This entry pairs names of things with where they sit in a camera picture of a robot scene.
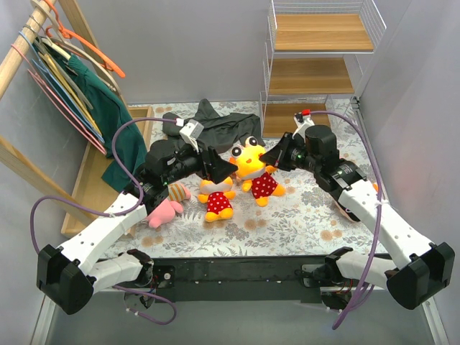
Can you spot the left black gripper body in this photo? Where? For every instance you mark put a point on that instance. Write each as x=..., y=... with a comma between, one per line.
x=205, y=163

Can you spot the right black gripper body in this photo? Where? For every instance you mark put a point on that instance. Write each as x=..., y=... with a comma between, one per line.
x=286, y=152

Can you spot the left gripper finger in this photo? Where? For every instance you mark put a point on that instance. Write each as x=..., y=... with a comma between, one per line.
x=214, y=159
x=219, y=170

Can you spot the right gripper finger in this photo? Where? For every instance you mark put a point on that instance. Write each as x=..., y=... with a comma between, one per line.
x=272, y=164
x=277, y=152

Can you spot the yellow frog plush big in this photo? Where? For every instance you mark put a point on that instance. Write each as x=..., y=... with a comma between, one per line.
x=255, y=175

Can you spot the yellow frog plush small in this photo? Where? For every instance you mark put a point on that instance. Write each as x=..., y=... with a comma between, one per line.
x=217, y=198

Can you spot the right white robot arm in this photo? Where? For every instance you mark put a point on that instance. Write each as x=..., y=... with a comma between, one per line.
x=417, y=268

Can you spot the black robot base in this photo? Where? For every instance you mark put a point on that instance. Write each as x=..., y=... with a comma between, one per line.
x=229, y=279

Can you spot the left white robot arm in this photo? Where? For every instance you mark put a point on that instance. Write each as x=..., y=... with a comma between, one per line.
x=73, y=272

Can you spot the dark grey cloth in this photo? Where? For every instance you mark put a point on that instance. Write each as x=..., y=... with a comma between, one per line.
x=222, y=132

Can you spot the pink pig plush left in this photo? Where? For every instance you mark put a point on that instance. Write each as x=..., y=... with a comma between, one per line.
x=170, y=207

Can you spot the floral table mat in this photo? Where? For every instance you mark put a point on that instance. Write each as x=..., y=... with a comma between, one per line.
x=305, y=220

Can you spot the black-haired doll right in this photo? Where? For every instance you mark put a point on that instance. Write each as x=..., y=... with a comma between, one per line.
x=360, y=202

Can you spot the green shirt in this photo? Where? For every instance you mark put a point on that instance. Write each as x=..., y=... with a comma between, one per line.
x=108, y=112

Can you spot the wooden clothes rack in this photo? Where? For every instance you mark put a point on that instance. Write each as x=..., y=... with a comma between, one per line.
x=31, y=123

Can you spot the yellow hanger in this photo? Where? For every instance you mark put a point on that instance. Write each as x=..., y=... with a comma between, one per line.
x=72, y=97

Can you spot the orange hanger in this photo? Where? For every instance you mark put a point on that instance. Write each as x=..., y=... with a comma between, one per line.
x=80, y=31

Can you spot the pink hanger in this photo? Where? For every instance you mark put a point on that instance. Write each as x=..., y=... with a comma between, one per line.
x=60, y=105

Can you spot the beige hanger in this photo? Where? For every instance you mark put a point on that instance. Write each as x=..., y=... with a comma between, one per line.
x=77, y=49

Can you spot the blue hanger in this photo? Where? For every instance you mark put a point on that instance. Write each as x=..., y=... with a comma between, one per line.
x=56, y=86

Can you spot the grey hanger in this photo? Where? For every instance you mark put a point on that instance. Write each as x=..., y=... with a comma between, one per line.
x=46, y=47

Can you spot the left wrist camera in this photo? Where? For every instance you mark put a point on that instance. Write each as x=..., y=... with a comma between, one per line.
x=190, y=132

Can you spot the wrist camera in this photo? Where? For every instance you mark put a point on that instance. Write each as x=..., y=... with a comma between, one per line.
x=303, y=121
x=190, y=132

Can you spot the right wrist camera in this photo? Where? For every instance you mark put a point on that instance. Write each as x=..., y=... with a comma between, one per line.
x=303, y=121

